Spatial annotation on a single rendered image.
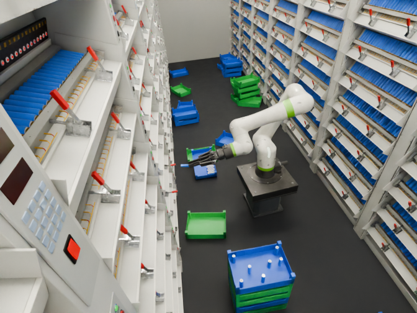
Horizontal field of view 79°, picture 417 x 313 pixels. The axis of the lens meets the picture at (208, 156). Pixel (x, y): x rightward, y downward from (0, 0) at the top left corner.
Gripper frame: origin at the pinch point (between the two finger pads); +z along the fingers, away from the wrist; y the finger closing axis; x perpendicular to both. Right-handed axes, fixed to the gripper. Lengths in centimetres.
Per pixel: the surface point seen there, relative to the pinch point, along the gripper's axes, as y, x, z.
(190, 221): 0, 56, 22
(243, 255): 54, 30, -13
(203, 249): 27, 58, 15
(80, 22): 39, -96, 7
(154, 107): -30.3, -31.4, 13.2
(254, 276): 66, 31, -15
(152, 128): -8.4, -29.2, 15.3
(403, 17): 5, -49, -124
